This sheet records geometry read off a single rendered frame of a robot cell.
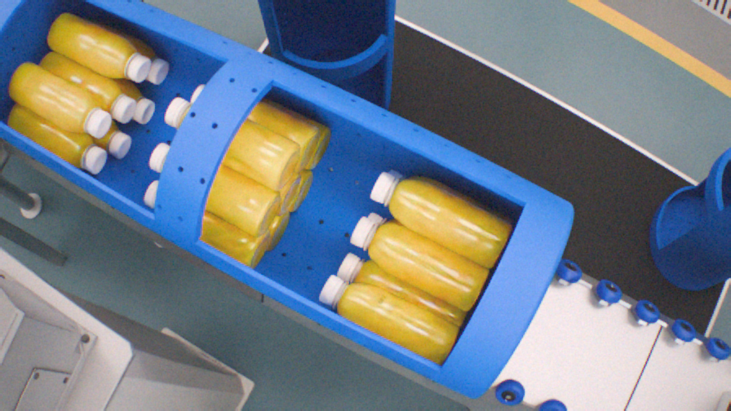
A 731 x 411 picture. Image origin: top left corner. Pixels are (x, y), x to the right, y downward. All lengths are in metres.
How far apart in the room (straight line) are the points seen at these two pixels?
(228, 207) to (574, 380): 0.58
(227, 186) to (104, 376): 0.30
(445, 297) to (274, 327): 1.13
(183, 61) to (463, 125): 1.04
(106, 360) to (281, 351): 1.16
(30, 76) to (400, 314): 0.64
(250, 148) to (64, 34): 0.39
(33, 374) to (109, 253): 1.40
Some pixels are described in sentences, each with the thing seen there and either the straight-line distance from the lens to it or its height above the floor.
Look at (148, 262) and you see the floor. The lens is 2.20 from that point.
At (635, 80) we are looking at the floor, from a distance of 2.44.
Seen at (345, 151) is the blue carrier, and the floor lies 1.00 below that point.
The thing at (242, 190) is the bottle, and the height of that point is 1.14.
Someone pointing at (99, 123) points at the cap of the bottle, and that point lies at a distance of 1.09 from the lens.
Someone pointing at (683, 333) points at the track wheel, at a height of 0.98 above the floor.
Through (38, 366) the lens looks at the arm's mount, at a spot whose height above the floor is 1.27.
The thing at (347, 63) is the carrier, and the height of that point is 0.62.
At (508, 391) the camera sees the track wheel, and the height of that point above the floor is 0.97.
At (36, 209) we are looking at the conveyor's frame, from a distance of 2.37.
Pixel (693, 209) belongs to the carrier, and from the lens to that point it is 2.18.
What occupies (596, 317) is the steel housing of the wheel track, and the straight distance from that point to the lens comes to 1.21.
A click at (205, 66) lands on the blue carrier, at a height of 1.03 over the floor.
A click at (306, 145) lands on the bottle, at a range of 1.02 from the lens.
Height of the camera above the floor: 2.08
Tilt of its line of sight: 75 degrees down
